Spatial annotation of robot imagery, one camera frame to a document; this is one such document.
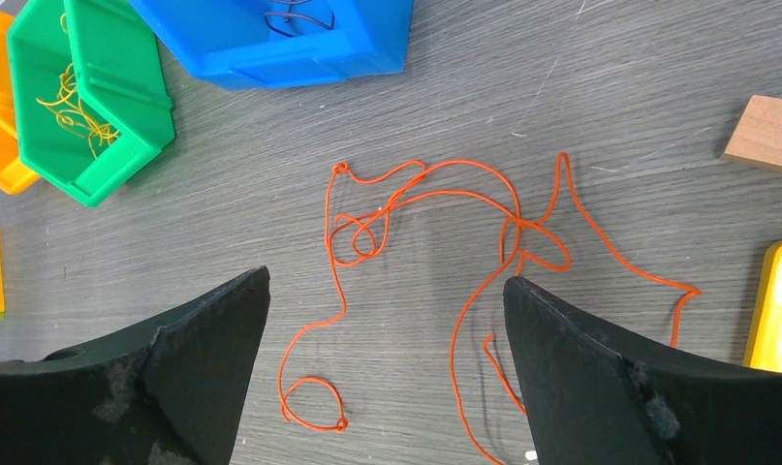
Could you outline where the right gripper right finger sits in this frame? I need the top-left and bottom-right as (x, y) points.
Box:
(503, 277), (782, 464)

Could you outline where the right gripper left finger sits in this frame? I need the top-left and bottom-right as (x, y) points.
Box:
(0, 267), (270, 464)

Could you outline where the yellow triangle block right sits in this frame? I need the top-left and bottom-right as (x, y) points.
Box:
(742, 241), (782, 373)

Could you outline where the green plastic bin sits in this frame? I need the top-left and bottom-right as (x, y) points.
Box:
(7, 1), (175, 207)

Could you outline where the wooden block right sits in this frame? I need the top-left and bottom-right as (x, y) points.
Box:
(720, 95), (782, 173)

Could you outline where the blue plastic bin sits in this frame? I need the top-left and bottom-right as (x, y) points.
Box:
(131, 1), (414, 90)

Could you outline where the dark cable in blue bin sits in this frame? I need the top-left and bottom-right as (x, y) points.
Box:
(263, 0), (337, 39)

